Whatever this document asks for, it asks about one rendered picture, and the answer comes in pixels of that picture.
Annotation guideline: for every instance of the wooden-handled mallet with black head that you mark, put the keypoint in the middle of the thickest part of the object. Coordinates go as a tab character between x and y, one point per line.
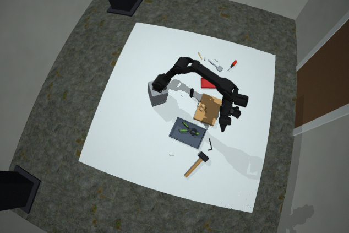
203	157

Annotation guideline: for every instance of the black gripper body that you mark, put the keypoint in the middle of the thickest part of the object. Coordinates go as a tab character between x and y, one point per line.
224	110

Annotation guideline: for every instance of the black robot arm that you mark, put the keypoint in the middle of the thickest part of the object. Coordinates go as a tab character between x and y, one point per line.
223	85

